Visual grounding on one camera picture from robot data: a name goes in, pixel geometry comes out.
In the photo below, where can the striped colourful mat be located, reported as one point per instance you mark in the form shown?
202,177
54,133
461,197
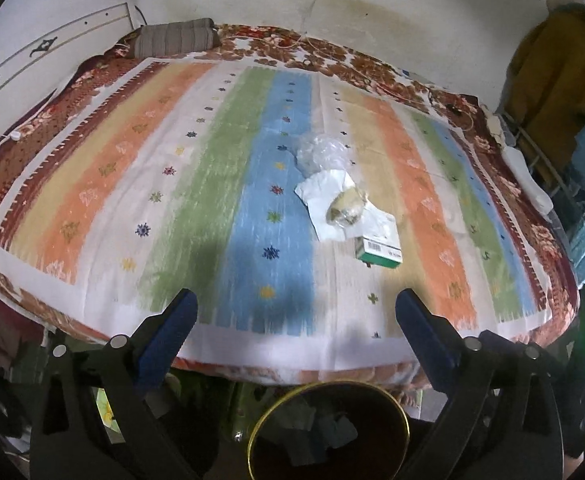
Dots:
122,170

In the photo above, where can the yellowish wrapper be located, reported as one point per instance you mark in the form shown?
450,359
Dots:
345,207

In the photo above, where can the metal bed rail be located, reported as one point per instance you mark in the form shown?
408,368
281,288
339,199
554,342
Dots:
547,160

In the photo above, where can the clear plastic wrapper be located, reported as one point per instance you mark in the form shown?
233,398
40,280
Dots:
322,155

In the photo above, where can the mustard hanging garment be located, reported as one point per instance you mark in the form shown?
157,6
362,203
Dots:
557,70

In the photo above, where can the white bed headboard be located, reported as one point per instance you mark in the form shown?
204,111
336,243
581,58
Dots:
22,75

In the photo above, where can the grey striped pillow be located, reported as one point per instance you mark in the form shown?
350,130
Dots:
172,37

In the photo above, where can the white paper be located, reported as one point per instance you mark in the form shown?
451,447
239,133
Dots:
317,195

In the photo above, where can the red floral blanket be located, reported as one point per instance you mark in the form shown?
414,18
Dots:
372,67

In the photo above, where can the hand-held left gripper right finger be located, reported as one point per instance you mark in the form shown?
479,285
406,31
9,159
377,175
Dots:
425,340

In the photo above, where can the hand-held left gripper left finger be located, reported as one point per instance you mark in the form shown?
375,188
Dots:
167,340

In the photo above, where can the gold rimmed round bin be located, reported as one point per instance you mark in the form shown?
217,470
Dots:
382,435

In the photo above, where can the green white small carton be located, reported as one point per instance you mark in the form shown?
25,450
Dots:
377,250

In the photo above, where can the white rolled cloth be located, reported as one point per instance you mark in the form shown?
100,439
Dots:
527,180

